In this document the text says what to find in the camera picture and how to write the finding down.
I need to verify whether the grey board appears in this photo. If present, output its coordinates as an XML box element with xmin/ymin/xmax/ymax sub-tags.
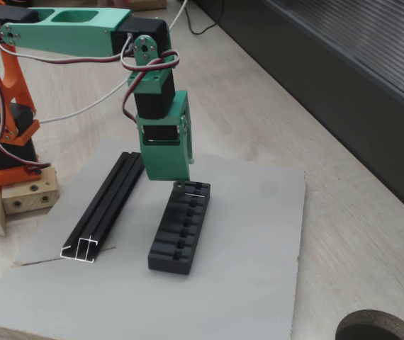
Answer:
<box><xmin>0</xmin><ymin>138</ymin><xmax>308</xmax><ymax>340</ymax></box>

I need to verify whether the black cable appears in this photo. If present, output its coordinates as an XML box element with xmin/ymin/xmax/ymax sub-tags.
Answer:
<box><xmin>184</xmin><ymin>0</ymin><xmax>225</xmax><ymax>36</ymax></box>

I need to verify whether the dark cabinet with ribbed panel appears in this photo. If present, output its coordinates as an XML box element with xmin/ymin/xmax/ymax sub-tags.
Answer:
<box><xmin>194</xmin><ymin>0</ymin><xmax>404</xmax><ymax>228</ymax></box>

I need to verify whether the white cable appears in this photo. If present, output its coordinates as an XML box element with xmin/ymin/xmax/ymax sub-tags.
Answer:
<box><xmin>38</xmin><ymin>0</ymin><xmax>189</xmax><ymax>125</ymax></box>

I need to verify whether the black aluminium profile rail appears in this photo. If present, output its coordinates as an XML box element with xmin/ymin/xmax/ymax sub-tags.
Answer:
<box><xmin>60</xmin><ymin>151</ymin><xmax>147</xmax><ymax>265</ymax></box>

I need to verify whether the long tricolour servo wire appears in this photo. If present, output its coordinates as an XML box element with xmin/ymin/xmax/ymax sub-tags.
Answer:
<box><xmin>0</xmin><ymin>21</ymin><xmax>181</xmax><ymax>125</ymax></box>

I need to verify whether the wooden block with screw holes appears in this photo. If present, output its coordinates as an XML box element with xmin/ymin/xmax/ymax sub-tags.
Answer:
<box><xmin>1</xmin><ymin>165</ymin><xmax>60</xmax><ymax>215</ymax></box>

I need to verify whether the black slotted holder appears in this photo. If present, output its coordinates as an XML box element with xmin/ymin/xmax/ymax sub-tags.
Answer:
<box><xmin>147</xmin><ymin>180</ymin><xmax>212</xmax><ymax>277</ymax></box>

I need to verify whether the short tricolour servo wire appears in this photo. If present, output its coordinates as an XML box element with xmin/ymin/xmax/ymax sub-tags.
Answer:
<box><xmin>0</xmin><ymin>140</ymin><xmax>52</xmax><ymax>175</ymax></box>

